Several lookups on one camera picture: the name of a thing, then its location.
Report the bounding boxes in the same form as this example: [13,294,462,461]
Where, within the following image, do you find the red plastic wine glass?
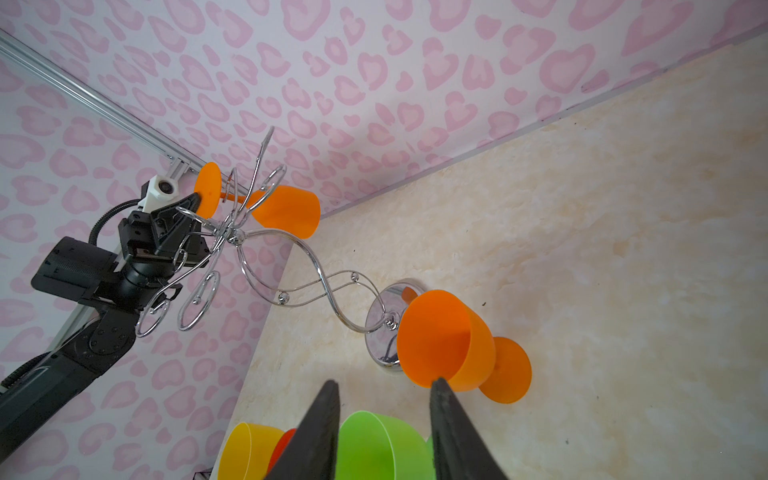
[267,428,296,472]

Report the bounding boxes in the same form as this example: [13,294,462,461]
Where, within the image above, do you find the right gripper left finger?
[266,380,341,479]

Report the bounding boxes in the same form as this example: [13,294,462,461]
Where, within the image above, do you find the orange plastic wine glass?
[396,289,533,404]
[194,163,321,239]

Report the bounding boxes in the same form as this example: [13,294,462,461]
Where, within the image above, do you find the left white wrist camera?
[137,175,180,213]

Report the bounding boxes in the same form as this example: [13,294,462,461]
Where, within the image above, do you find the left aluminium frame post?
[0,28,241,193]

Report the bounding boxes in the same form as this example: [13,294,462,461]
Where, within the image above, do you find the chrome wine glass rack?
[137,164,424,371]

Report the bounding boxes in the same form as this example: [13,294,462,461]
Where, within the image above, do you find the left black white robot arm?
[1,193,209,460]

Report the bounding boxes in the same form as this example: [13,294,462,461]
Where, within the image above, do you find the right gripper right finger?
[429,378,508,480]

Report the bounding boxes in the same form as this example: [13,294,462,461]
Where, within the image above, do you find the left black corrugated cable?
[88,199,142,247]

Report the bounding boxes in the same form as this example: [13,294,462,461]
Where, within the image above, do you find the green plastic wine glass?
[335,411,435,480]

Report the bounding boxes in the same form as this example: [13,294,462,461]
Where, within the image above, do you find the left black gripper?
[116,193,210,300]

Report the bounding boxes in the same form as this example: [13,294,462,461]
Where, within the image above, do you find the yellow plastic wine glass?
[217,422,284,480]

